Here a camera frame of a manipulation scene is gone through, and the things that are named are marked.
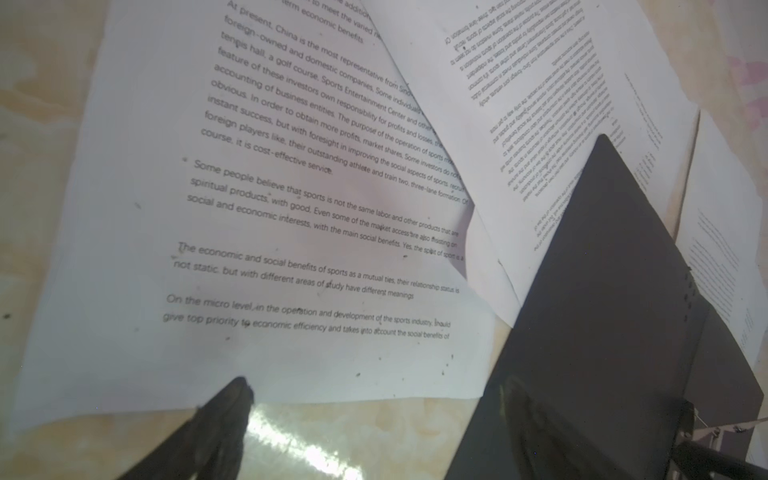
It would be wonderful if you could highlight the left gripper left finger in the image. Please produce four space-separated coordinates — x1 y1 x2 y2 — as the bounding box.
121 376 254 480

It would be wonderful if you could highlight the printed paper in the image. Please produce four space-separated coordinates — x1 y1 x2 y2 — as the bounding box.
8 1 494 432
364 1 698 324
676 113 767 366

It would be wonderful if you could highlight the metal folder clip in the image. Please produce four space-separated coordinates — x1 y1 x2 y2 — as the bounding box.
665 401 767 479

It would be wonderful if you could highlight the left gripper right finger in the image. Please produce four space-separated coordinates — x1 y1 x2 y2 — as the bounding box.
500 376 606 479

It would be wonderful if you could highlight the black file folder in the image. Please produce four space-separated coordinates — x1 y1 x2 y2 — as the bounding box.
447 136 764 479

